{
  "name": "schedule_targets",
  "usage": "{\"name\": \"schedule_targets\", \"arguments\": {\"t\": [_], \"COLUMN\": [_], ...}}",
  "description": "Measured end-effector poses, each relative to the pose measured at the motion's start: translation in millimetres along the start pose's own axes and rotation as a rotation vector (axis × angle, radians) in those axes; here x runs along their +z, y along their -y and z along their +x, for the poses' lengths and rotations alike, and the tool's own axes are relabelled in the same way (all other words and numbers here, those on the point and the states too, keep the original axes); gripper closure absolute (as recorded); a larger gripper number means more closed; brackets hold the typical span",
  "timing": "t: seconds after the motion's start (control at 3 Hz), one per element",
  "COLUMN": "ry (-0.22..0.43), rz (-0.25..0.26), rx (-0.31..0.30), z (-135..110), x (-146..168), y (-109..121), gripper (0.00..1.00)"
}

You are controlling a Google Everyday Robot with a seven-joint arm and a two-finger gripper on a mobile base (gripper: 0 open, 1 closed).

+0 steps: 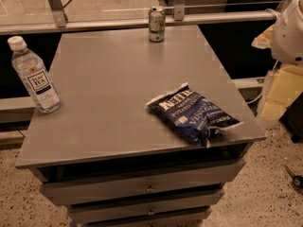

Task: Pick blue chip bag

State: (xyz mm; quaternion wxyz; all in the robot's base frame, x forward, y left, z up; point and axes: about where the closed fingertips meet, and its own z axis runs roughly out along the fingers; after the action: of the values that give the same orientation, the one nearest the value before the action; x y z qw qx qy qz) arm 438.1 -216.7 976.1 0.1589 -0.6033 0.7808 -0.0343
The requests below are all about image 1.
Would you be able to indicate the yellow foam block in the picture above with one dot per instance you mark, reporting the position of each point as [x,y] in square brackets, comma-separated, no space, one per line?
[286,87]

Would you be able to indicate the clear tea bottle white cap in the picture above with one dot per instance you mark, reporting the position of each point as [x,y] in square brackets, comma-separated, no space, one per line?
[31,70]

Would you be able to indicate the top grey drawer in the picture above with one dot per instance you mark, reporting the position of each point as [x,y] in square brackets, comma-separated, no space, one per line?
[142,182]

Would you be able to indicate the bottom grey drawer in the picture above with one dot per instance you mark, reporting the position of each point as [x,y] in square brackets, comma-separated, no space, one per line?
[157,219]

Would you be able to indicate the green white soda can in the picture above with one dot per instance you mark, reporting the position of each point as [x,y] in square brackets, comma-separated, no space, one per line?
[157,21]

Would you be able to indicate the grey drawer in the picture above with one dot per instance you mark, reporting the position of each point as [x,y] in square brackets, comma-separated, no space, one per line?
[157,219]
[142,182]
[146,206]

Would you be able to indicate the black caster wheel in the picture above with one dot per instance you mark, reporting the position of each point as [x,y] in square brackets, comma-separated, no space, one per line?
[297,180]

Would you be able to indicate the metal guard rail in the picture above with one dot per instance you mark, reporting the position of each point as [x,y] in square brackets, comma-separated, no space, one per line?
[50,16]

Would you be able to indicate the middle grey drawer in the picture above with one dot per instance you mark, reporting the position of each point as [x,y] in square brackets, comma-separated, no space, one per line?
[146,206]

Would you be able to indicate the blue potato chip bag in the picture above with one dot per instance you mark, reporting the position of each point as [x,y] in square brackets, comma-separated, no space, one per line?
[191,115]

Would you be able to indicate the grey drawer cabinet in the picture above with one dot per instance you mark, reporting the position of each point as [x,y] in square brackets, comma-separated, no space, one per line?
[103,127]

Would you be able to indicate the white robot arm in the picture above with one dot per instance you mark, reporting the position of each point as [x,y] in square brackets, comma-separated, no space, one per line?
[285,36]

